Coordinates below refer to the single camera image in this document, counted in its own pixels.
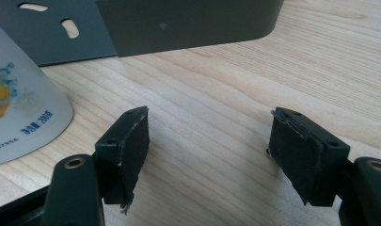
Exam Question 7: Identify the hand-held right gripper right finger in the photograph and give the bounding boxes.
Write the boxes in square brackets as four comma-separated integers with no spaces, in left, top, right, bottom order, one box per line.
[267,106,351,206]

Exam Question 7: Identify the dark grey slotted corner rack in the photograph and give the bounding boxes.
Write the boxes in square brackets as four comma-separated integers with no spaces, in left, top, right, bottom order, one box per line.
[0,0,285,68]

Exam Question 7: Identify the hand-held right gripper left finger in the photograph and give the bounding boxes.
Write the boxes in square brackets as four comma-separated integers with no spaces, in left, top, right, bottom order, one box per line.
[94,105,151,215]

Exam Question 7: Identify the white bottle with blue cap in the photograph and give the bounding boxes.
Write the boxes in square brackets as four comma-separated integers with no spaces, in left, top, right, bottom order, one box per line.
[0,18,74,167]

